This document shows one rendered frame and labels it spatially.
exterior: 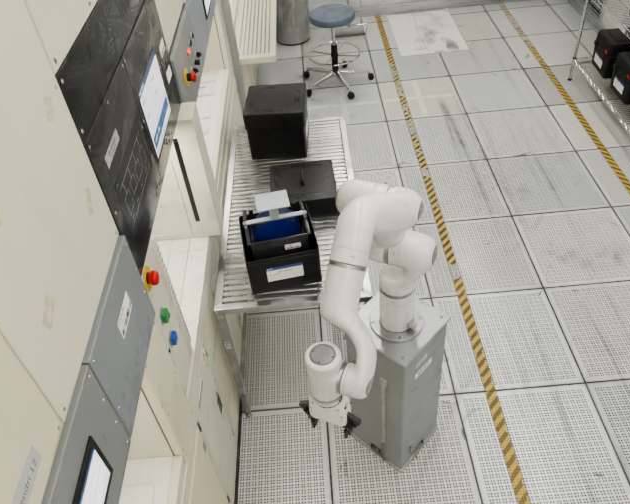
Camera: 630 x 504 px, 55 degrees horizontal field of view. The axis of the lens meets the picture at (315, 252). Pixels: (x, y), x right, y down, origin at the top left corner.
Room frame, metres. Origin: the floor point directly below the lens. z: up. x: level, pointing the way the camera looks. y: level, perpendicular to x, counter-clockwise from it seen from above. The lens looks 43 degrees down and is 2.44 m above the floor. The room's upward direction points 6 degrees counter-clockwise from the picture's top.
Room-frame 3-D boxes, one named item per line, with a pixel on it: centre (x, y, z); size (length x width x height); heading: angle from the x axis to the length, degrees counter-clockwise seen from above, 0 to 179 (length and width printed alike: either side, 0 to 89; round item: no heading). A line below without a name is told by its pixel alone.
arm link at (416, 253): (1.37, -0.29, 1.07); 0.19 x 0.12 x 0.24; 63
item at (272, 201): (1.74, 0.13, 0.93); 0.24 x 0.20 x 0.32; 96
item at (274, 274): (1.74, 0.13, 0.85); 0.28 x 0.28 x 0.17; 6
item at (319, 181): (2.14, 0.02, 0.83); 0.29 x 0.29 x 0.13; 0
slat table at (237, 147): (2.17, 0.08, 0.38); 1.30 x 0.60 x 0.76; 178
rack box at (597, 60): (4.00, -2.34, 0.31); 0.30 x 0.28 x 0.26; 176
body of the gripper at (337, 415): (0.85, 0.01, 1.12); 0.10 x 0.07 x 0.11; 63
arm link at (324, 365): (0.84, 0.00, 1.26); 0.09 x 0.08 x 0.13; 63
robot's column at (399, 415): (1.38, -0.26, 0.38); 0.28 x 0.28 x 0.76; 43
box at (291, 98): (2.62, 0.11, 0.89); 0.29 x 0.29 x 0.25; 84
